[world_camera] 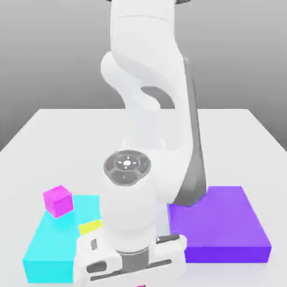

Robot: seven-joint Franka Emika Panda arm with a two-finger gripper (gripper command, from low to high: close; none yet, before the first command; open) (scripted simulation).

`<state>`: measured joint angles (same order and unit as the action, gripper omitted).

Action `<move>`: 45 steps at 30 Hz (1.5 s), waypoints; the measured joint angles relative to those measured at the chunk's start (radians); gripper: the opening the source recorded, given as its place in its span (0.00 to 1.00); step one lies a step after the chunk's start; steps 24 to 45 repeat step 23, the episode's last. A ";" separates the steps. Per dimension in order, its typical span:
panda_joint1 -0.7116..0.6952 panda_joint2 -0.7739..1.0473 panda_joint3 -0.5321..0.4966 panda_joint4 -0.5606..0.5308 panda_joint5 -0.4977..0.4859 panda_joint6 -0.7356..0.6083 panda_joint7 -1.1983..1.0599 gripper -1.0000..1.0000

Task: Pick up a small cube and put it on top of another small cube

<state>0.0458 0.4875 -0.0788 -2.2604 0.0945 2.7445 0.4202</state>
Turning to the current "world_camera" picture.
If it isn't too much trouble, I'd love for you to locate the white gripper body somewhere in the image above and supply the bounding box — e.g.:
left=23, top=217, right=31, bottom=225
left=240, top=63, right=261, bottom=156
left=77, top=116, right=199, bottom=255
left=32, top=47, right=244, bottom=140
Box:
left=75, top=252, right=187, bottom=287

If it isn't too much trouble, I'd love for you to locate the small yellow cube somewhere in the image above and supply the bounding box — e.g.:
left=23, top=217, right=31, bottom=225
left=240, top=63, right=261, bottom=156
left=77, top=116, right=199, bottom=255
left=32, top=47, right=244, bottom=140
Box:
left=78, top=219, right=104, bottom=237

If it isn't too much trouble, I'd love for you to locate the small magenta cube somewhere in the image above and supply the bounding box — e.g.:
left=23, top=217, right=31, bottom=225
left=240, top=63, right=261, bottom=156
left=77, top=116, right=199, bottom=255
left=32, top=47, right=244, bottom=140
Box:
left=43, top=184, right=74, bottom=220

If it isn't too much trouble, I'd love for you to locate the large purple box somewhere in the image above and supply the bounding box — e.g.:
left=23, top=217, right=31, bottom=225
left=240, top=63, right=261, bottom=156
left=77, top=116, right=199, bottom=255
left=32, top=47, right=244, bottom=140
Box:
left=167, top=186, right=272, bottom=264

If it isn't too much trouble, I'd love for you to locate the large cyan box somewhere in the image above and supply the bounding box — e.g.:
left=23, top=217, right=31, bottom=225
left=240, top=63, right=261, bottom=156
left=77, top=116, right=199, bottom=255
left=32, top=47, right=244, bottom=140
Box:
left=22, top=194, right=101, bottom=284

